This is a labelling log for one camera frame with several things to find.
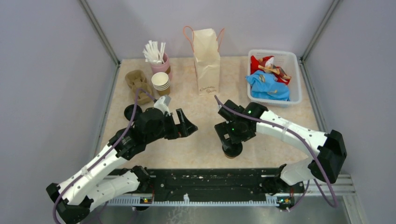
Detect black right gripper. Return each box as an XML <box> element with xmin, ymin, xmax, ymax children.
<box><xmin>215</xmin><ymin>120</ymin><xmax>256</xmax><ymax>150</ymax></box>

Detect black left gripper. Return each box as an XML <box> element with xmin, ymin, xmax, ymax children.
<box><xmin>147</xmin><ymin>108</ymin><xmax>198</xmax><ymax>143</ymax></box>

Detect black cup lid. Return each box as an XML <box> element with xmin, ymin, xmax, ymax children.
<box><xmin>222</xmin><ymin>143</ymin><xmax>243</xmax><ymax>157</ymax></box>

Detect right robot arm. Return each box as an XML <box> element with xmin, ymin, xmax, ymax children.
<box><xmin>214</xmin><ymin>100</ymin><xmax>347</xmax><ymax>192</ymax></box>

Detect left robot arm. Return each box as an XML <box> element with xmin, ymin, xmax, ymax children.
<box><xmin>46</xmin><ymin>105</ymin><xmax>198</xmax><ymax>224</ymax></box>

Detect cream paper takeout bag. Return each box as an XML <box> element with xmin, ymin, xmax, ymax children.
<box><xmin>183</xmin><ymin>26</ymin><xmax>225</xmax><ymax>96</ymax></box>

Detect blue cartoon cloth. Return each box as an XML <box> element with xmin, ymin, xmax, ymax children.
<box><xmin>245</xmin><ymin>70</ymin><xmax>290</xmax><ymax>101</ymax></box>

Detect stack of brown paper cups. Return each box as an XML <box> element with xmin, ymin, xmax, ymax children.
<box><xmin>151</xmin><ymin>72</ymin><xmax>170</xmax><ymax>96</ymax></box>

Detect stack of black lids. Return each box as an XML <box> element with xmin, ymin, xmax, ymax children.
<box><xmin>124</xmin><ymin>104</ymin><xmax>143</xmax><ymax>121</ymax></box>

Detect pink straw holder cup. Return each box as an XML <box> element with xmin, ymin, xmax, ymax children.
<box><xmin>150</xmin><ymin>53</ymin><xmax>172</xmax><ymax>80</ymax></box>

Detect brown pulp cup carrier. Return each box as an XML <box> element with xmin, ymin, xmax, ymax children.
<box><xmin>125</xmin><ymin>70</ymin><xmax>155</xmax><ymax>105</ymax></box>

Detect red patterned cloth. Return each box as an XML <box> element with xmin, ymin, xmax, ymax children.
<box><xmin>250</xmin><ymin>56</ymin><xmax>291</xmax><ymax>85</ymax></box>

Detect white wrapped straws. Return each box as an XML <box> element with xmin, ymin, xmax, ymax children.
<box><xmin>143</xmin><ymin>40</ymin><xmax>166</xmax><ymax>65</ymax></box>

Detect white plastic basket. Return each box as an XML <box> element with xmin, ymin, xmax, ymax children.
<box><xmin>247</xmin><ymin>49</ymin><xmax>302</xmax><ymax>107</ymax></box>

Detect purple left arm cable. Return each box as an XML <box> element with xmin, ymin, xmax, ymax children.
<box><xmin>52</xmin><ymin>88</ymin><xmax>157</xmax><ymax>224</ymax></box>

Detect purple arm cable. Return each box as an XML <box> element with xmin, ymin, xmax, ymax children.
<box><xmin>52</xmin><ymin>88</ymin><xmax>157</xmax><ymax>224</ymax></box>
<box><xmin>214</xmin><ymin>95</ymin><xmax>339</xmax><ymax>209</ymax></box>

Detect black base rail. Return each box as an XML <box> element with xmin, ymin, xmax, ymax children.
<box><xmin>105</xmin><ymin>168</ymin><xmax>322</xmax><ymax>203</ymax></box>

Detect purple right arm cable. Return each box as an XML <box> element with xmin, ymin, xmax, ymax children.
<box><xmin>214</xmin><ymin>95</ymin><xmax>339</xmax><ymax>209</ymax></box>

